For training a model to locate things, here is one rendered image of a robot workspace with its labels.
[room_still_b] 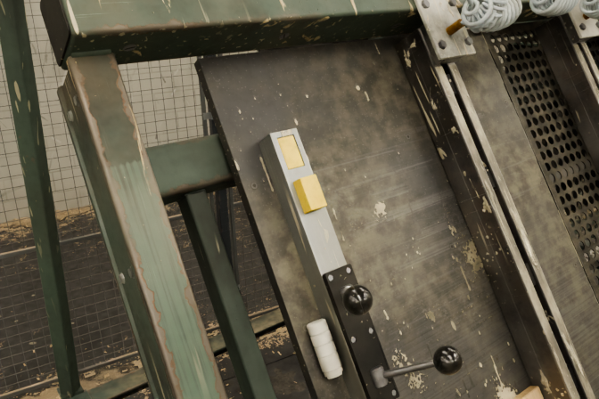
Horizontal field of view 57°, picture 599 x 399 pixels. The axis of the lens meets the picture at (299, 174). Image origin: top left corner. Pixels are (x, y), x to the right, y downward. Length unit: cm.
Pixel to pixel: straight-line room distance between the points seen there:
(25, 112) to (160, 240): 68
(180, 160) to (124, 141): 13
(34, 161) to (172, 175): 59
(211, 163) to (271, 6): 25
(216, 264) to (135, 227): 18
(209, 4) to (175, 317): 42
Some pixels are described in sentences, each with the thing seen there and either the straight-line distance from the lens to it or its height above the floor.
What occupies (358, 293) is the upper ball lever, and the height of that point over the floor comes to 156.
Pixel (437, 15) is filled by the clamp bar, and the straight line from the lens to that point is 106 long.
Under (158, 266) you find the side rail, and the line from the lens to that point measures 70.
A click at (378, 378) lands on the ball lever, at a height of 140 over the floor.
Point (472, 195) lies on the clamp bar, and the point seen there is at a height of 155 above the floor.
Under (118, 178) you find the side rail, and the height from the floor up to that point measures 170.
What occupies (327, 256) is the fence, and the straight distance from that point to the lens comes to 81.
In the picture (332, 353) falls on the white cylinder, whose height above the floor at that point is 143.
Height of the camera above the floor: 191
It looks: 19 degrees down
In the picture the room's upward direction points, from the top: 2 degrees counter-clockwise
